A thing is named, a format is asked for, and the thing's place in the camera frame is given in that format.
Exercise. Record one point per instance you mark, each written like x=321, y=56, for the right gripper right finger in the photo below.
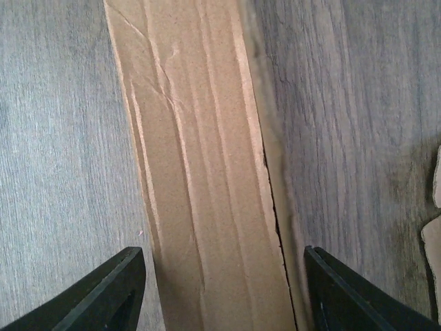
x=341, y=299

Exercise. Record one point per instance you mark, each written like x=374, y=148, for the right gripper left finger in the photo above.
x=108, y=298

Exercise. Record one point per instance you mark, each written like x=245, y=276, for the cardboard box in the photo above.
x=211, y=160

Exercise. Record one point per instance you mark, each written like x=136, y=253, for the stack of flat cardboard blanks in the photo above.
x=430, y=232

